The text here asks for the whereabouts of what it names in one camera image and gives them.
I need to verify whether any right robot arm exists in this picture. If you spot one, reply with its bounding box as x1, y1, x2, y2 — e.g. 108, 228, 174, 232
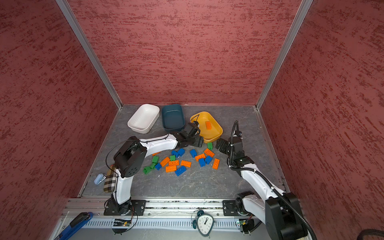
216, 136, 317, 240

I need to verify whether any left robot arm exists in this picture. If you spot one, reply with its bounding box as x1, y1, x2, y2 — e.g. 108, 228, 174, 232
107, 121, 204, 213

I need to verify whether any orange lego right cluster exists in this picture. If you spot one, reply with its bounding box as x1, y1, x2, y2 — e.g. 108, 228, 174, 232
195, 154, 206, 162

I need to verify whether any yellow plastic bin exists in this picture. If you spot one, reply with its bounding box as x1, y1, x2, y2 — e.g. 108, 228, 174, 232
190, 112, 224, 144

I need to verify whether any dark teal plastic bin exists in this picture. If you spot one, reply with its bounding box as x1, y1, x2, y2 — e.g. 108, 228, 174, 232
161, 104, 186, 133

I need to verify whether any orange lego diagonal left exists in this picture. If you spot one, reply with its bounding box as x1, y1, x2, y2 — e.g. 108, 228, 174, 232
160, 157, 171, 167

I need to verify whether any large blue lego bottom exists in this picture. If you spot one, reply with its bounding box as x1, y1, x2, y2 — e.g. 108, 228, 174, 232
175, 166, 187, 177

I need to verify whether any white plastic bin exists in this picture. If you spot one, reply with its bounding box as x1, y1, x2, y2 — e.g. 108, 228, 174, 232
127, 104, 160, 134

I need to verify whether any teal alarm clock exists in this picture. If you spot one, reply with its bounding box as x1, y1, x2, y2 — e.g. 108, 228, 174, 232
192, 210, 215, 238

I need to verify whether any right circuit board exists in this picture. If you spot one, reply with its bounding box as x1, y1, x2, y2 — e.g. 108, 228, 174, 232
239, 219, 255, 234

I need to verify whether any circuit board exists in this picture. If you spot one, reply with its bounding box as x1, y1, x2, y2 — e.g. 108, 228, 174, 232
113, 219, 132, 227
239, 219, 255, 234

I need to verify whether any plaid pouch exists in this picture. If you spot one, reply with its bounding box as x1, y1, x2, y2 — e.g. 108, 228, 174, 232
103, 165, 117, 193

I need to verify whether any light blue small object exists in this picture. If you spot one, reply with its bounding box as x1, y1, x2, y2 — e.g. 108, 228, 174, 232
94, 174, 106, 185

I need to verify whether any left circuit board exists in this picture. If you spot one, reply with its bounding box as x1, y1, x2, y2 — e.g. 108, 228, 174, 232
113, 219, 132, 227

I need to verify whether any blue utility knife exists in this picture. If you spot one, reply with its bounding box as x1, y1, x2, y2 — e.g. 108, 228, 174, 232
54, 212, 93, 240

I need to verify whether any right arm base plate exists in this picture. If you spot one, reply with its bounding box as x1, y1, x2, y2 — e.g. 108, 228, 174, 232
222, 200, 251, 217

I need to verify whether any aluminium rail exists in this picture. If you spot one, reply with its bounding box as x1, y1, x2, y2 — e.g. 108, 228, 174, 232
62, 197, 227, 218

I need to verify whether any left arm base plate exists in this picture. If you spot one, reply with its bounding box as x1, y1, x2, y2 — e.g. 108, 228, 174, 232
104, 198, 147, 216

